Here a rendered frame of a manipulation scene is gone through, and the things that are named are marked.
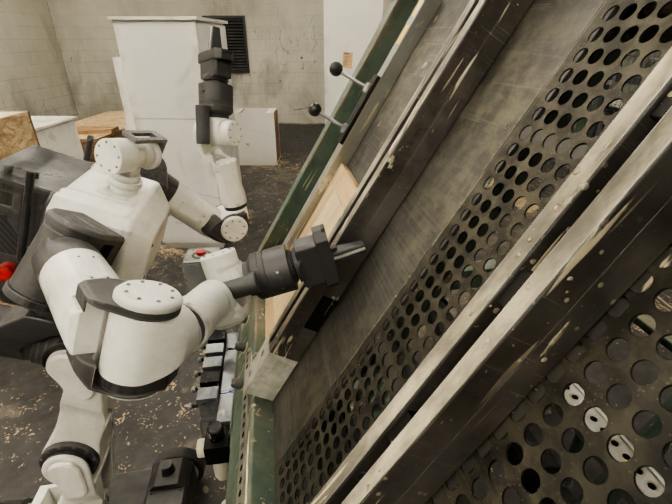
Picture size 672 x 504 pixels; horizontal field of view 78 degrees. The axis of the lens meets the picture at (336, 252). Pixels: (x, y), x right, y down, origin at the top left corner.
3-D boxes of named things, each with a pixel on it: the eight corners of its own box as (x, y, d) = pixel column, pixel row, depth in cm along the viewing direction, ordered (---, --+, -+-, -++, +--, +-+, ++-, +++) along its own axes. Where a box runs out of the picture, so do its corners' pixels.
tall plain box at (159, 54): (190, 211, 435) (157, 21, 355) (247, 211, 435) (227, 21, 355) (158, 250, 355) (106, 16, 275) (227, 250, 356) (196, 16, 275)
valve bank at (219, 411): (208, 367, 148) (198, 313, 137) (248, 363, 150) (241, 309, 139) (184, 506, 105) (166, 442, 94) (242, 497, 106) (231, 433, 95)
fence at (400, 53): (270, 289, 137) (259, 284, 136) (434, 3, 106) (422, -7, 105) (270, 297, 133) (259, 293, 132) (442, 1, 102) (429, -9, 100)
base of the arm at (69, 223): (66, 328, 64) (-13, 296, 61) (90, 306, 77) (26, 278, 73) (114, 244, 65) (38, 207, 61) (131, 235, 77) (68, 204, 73)
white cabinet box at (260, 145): (243, 157, 633) (237, 107, 600) (280, 157, 633) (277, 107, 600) (236, 165, 593) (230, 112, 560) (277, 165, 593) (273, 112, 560)
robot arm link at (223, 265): (279, 288, 81) (223, 304, 81) (262, 236, 79) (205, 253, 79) (274, 306, 70) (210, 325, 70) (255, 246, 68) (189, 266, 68)
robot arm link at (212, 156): (230, 117, 110) (242, 165, 117) (204, 117, 114) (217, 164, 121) (215, 124, 105) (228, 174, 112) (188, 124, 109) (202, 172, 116)
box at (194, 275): (194, 289, 161) (186, 248, 153) (225, 287, 163) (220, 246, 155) (189, 306, 151) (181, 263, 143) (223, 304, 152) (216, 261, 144)
